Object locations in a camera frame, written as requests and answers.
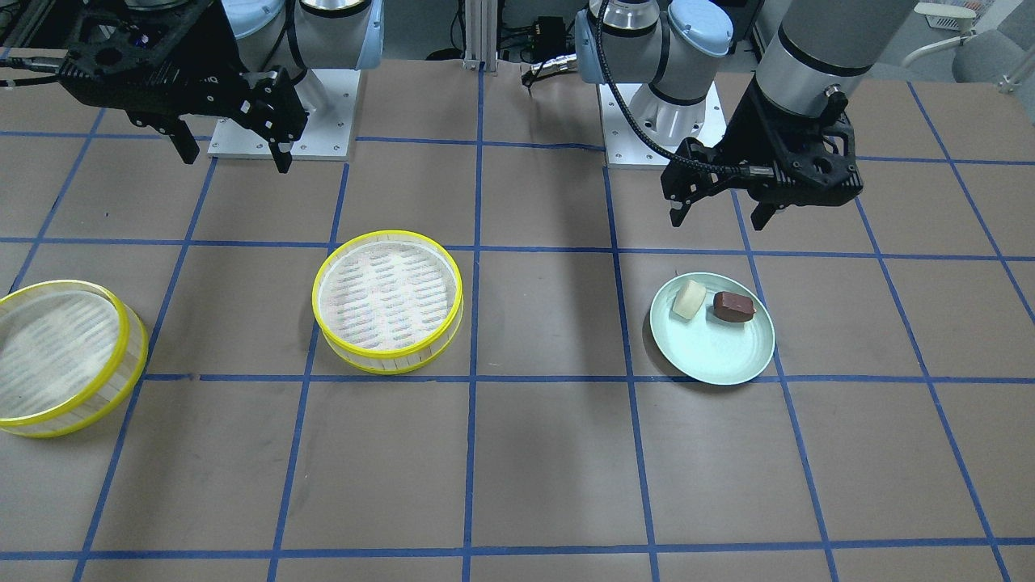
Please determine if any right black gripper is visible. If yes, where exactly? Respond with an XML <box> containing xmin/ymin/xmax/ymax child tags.
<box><xmin>57</xmin><ymin>1</ymin><xmax>308</xmax><ymax>174</ymax></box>

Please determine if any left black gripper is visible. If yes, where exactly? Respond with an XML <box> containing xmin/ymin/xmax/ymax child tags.
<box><xmin>661</xmin><ymin>81</ymin><xmax>864</xmax><ymax>231</ymax></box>

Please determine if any white steamed bun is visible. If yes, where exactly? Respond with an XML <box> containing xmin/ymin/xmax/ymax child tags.
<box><xmin>670</xmin><ymin>279</ymin><xmax>708</xmax><ymax>321</ymax></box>

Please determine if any brown chocolate bun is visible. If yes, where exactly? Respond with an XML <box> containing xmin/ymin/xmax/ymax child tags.
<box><xmin>712</xmin><ymin>291</ymin><xmax>757</xmax><ymax>323</ymax></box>

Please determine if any yellow rimmed steamer basket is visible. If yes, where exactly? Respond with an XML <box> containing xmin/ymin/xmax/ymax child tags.
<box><xmin>1</xmin><ymin>280</ymin><xmax>149</xmax><ymax>438</ymax></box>

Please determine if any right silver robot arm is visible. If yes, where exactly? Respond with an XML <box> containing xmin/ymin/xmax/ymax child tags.
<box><xmin>55</xmin><ymin>1</ymin><xmax>383</xmax><ymax>173</ymax></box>

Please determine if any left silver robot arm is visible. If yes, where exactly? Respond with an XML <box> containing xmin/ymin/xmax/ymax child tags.
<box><xmin>574</xmin><ymin>1</ymin><xmax>915</xmax><ymax>230</ymax></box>

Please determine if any yellow rimmed centre steamer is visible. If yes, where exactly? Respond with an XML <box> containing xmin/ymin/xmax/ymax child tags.
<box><xmin>311</xmin><ymin>230</ymin><xmax>463</xmax><ymax>375</ymax></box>

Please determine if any mint green plate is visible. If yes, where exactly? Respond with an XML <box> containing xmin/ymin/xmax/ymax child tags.
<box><xmin>649</xmin><ymin>272</ymin><xmax>776</xmax><ymax>386</ymax></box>

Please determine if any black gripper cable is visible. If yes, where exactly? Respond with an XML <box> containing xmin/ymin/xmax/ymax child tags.
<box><xmin>586</xmin><ymin>0</ymin><xmax>777</xmax><ymax>177</ymax></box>

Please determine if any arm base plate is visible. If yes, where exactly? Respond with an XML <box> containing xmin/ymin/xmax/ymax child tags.
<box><xmin>208</xmin><ymin>68</ymin><xmax>361</xmax><ymax>161</ymax></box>
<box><xmin>598</xmin><ymin>82</ymin><xmax>727</xmax><ymax>170</ymax></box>

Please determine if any aluminium frame post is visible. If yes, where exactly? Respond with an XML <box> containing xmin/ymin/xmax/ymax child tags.
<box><xmin>463</xmin><ymin>0</ymin><xmax>499</xmax><ymax>74</ymax></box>

